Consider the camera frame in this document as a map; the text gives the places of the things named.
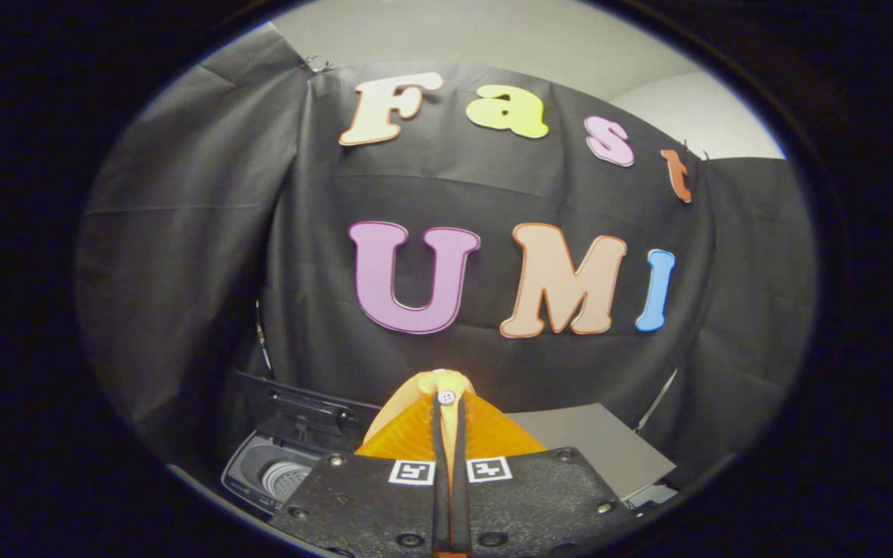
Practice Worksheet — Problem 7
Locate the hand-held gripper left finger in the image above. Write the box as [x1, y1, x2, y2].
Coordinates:
[267, 391, 448, 556]

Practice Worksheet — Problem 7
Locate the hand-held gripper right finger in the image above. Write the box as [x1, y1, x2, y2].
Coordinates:
[453, 390, 635, 556]

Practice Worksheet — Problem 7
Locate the yellow orange-trimmed shirt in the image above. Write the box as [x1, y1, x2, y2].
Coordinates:
[364, 368, 480, 556]

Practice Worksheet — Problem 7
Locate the black backdrop cloth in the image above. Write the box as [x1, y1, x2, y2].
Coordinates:
[74, 22, 816, 485]

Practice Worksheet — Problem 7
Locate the beige cabinet with dark frame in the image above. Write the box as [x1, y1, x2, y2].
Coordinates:
[504, 402, 678, 501]

